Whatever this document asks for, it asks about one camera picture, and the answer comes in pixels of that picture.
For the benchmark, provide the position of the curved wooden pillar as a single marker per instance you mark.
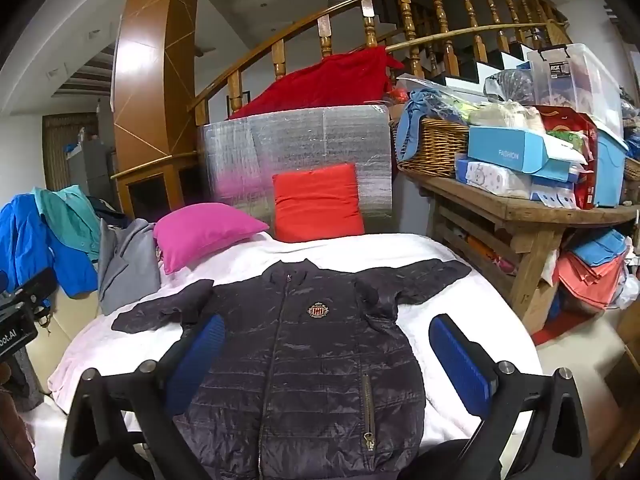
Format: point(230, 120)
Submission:
point(150, 85)

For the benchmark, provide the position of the light blue cloth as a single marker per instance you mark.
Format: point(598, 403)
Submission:
point(415, 115)

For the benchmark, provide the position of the light blue plastic bin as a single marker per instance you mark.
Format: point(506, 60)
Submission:
point(610, 170)

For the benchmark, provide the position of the blue folded cloth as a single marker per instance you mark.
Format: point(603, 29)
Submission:
point(600, 247)

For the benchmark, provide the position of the patterned tissue pack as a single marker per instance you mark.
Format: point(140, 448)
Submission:
point(495, 180)

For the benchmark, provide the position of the teal shirt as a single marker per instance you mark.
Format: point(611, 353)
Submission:
point(65, 215)

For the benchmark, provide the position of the black puffer jacket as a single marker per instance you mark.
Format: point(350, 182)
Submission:
point(310, 360)

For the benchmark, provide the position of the grey coat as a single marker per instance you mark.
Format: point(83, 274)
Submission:
point(125, 270)

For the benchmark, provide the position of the silver foil insulation mat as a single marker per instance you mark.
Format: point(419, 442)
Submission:
point(300, 140)

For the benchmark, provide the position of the person's left forearm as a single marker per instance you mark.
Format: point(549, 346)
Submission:
point(12, 435)

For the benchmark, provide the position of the red pillow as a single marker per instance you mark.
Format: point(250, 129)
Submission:
point(315, 200)

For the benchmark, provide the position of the pink pillow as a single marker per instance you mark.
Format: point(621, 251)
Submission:
point(200, 235)

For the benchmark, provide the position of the red snack bag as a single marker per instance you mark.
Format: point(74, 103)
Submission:
point(565, 120)

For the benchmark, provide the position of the dark dotted plastic bag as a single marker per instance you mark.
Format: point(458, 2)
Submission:
point(510, 85)

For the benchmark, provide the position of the cream filled plastic bag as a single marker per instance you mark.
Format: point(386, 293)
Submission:
point(505, 115)

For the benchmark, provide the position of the blue jacket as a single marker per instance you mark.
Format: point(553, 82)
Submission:
point(30, 245)

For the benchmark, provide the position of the grey cabinet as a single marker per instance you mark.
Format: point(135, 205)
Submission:
point(90, 165)

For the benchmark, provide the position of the wicker basket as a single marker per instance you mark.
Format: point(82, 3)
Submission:
point(435, 150)

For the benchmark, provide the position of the blue and white box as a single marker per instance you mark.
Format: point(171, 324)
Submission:
point(550, 195)

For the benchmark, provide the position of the blue shoe box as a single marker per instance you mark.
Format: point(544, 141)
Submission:
point(505, 152)

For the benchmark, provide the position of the coral cloth stack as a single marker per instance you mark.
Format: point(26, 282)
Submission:
point(585, 280)

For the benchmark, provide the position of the brown wooden door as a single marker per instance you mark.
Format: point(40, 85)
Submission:
point(55, 150)

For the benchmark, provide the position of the red cloth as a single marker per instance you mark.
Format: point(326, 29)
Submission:
point(325, 85)

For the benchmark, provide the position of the wooden table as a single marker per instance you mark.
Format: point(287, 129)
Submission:
point(537, 260)

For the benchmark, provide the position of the white plastic bag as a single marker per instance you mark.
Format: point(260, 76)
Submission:
point(627, 290)

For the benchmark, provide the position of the cardboard box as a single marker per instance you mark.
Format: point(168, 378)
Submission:
point(625, 370)

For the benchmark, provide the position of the white embossed blanket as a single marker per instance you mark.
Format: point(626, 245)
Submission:
point(100, 350)

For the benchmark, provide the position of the clear plastic storage box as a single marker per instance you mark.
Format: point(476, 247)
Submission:
point(575, 85)

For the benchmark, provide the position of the wooden glass-front cabinet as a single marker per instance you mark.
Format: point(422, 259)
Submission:
point(147, 192)

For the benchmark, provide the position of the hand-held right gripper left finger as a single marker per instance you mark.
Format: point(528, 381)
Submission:
point(197, 360)

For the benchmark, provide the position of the wooden stair railing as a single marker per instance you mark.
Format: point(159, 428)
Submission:
point(440, 10)

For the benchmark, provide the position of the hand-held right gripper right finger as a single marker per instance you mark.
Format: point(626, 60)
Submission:
point(460, 365)

